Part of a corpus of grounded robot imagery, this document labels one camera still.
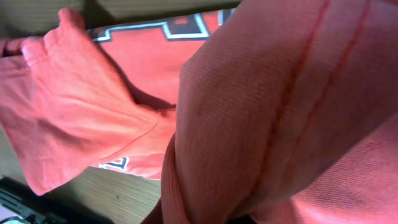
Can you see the red-orange t-shirt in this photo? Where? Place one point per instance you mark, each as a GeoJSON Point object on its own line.
{"type": "Point", "coordinates": [277, 112]}

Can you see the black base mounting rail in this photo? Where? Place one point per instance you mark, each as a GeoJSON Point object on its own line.
{"type": "Point", "coordinates": [28, 207]}

